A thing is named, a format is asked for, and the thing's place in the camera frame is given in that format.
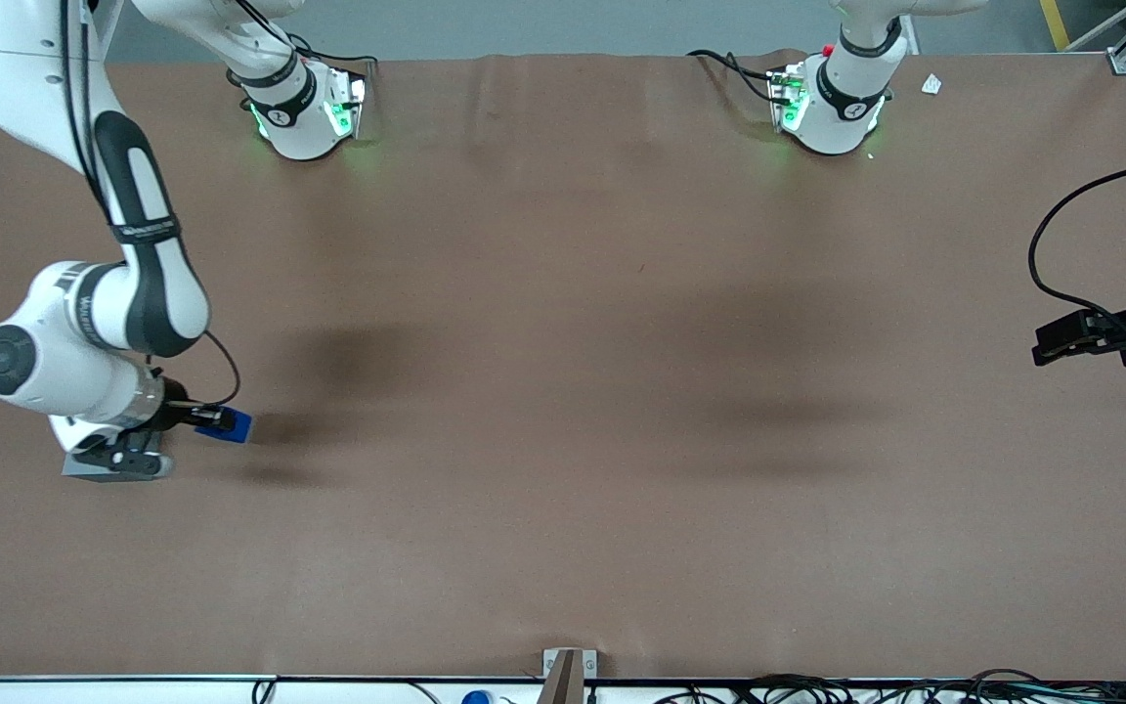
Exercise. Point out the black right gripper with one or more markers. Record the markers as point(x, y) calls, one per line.
point(175, 414)

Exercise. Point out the blue plastic peg part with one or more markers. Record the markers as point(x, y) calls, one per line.
point(238, 426)

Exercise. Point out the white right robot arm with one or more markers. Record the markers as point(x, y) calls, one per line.
point(55, 303)

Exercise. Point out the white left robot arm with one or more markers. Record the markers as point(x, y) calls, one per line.
point(846, 108)

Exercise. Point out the gray square socket base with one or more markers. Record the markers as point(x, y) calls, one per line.
point(74, 467)

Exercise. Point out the small white paper scrap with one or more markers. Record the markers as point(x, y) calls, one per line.
point(931, 85)

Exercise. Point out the brown table cover mat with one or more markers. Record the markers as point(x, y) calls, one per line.
point(563, 391)

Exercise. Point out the small blue round object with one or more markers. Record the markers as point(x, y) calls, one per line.
point(477, 698)

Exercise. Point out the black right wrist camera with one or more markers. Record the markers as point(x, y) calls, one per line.
point(128, 455)

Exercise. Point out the metal corner bracket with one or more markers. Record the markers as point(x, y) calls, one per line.
point(1125, 64)

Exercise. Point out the brown camera post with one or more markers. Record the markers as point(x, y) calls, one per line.
point(563, 680)

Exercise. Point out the gray metal mounting bracket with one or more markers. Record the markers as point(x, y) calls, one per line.
point(590, 665)

